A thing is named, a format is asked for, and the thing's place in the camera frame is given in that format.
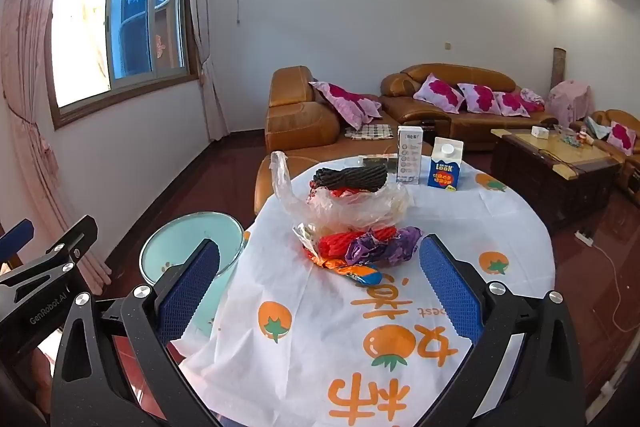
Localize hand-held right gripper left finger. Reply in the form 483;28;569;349
50;238;221;427

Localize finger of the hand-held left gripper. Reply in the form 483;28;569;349
0;219;35;265
0;215;98;345

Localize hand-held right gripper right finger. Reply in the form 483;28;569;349
419;233;587;427

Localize light green enamel bowl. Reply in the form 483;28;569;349
138;213;246;333

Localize purple wrapper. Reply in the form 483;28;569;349
345;226;424;266

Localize orange blue snack wrapper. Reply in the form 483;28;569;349
309;252;384;286

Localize red foam net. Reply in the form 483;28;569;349
316;227;397;262

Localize clear plastic bag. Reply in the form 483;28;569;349
270;151;412;230

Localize dark grey rope bundle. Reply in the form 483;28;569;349
310;164;389;194

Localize blue gable-top carton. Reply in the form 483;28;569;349
427;137;464;192

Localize white orange-print tablecloth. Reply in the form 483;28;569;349
180;152;557;427

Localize pink curtain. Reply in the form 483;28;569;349
186;0;232;141
0;0;112;294

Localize white carton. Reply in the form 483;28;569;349
397;125;425;184

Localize wooden coffee table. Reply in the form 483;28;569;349
489;128;627;229

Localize dark green packet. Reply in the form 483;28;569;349
360;155;399;170

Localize orange leather long sofa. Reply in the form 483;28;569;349
380;63;559;152

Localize checkered cloth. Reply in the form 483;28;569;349
344;123;399;142

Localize orange leather chaise sofa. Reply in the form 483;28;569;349
254;66;434;216

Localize orange leather armchair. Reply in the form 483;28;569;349
570;109;640;208

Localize teal cloth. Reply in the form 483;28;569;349
582;115;612;140

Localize pink cloth cover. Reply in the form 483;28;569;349
547;79;596;128

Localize window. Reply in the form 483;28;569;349
49;0;200;130

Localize rolled brown mat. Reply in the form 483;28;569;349
550;48;568;90

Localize white cable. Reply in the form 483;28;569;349
590;241;637;334

